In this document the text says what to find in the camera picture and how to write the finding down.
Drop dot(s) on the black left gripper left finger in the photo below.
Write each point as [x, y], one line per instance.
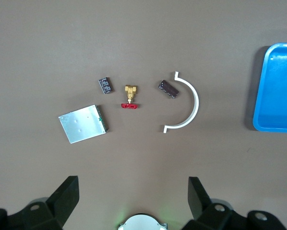
[59, 203]

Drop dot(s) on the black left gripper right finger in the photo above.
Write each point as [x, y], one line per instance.
[199, 203]

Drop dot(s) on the brown cylindrical capacitor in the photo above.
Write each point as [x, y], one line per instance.
[168, 88]

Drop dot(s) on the short black cylindrical capacitor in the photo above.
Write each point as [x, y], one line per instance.
[106, 85]

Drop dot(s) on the silver metal box module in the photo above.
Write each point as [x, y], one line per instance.
[83, 123]

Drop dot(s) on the blue plastic tray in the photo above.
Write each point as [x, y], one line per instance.
[278, 95]

